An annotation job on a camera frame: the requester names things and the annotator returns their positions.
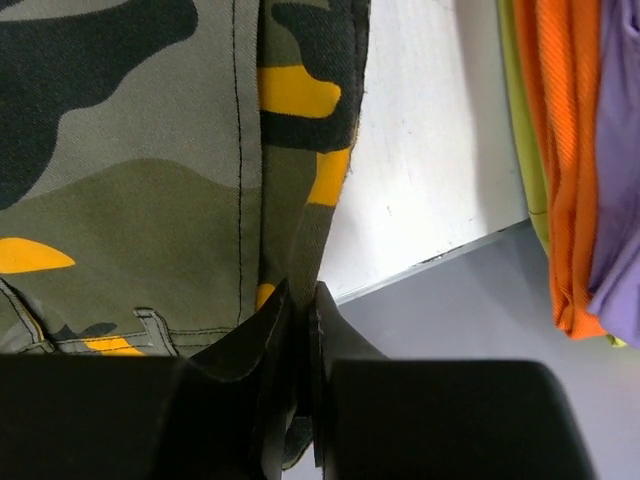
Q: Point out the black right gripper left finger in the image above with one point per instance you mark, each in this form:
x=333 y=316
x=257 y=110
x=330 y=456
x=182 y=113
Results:
x=220 y=414

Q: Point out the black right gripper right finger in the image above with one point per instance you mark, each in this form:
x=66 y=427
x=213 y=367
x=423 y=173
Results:
x=381 y=418

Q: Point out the camouflage yellow green trousers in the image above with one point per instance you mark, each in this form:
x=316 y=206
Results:
x=166 y=165

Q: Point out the purple folded trousers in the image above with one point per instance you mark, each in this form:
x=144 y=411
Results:
x=614 y=280

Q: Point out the yellow-green folded trousers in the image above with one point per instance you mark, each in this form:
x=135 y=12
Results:
x=531 y=166

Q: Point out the orange folded trousers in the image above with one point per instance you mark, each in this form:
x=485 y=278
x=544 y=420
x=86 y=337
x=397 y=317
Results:
x=558 y=43

